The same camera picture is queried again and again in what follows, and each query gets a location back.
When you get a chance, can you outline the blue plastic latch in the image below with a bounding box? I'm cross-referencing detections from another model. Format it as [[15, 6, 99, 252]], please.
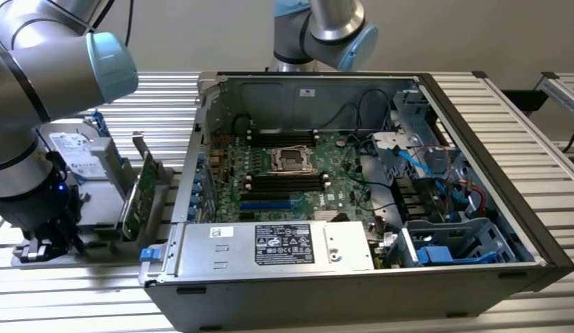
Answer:
[[139, 244, 164, 265]]

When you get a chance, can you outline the blue expansion slot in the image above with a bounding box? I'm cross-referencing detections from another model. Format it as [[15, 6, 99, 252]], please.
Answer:
[[239, 202, 291, 212]]

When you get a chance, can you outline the green graphics card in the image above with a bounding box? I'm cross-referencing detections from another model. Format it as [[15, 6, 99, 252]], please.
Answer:
[[119, 130, 167, 242]]

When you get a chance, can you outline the CPU socket with metal frame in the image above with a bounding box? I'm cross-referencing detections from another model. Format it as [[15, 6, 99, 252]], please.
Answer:
[[264, 147, 316, 173]]

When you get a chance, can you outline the black open PC case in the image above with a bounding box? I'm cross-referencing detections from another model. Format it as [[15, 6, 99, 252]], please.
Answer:
[[138, 71, 574, 332]]

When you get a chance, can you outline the red wire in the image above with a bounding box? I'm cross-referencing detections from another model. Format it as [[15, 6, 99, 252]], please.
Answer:
[[470, 185, 491, 216]]

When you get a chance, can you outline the green motherboard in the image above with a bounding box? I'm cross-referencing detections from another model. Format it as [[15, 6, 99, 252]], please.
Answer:
[[200, 133, 394, 240]]

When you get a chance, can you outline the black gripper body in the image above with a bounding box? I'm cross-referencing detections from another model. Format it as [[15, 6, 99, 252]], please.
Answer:
[[0, 173, 80, 240]]

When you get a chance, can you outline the aluminium frame rail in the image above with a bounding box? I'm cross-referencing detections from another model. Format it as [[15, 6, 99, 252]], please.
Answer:
[[533, 71, 574, 126]]

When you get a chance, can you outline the metal disk bay cage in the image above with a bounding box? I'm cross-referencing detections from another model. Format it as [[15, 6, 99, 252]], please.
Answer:
[[370, 89, 458, 176]]

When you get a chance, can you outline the black cable on wall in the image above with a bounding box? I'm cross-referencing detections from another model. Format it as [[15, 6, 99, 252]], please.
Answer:
[[123, 0, 135, 46]]

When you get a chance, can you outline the silver power supply unit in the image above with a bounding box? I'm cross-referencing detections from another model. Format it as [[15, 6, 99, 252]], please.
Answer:
[[160, 220, 376, 279]]

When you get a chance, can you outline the silver hard disk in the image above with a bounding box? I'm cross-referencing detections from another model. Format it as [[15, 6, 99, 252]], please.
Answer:
[[39, 121, 114, 182]]

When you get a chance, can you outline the grey parts rack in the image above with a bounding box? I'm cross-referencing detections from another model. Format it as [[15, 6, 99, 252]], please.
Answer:
[[8, 114, 183, 270]]

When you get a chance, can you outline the blue wire bundle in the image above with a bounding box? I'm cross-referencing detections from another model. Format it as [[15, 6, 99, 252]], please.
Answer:
[[432, 176, 471, 220]]

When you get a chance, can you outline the black expansion slot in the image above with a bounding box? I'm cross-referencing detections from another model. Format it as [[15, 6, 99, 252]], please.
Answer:
[[239, 193, 291, 203], [239, 212, 291, 221]]

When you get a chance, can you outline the grey disk bay with blue clip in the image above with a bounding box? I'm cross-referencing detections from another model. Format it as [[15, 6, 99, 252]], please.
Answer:
[[400, 216, 521, 268]]

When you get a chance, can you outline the blue disk carrier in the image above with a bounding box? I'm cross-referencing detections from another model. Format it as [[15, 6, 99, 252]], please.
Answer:
[[84, 110, 114, 140]]

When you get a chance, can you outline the silver chipset heat sink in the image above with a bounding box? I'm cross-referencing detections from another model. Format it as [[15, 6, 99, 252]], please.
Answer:
[[312, 209, 348, 223]]

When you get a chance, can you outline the light blue SATA wire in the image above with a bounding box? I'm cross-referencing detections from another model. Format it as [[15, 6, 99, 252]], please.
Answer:
[[391, 145, 436, 182]]

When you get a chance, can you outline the thin black wire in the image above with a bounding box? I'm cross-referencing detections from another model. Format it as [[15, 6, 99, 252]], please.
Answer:
[[322, 88, 395, 135]]

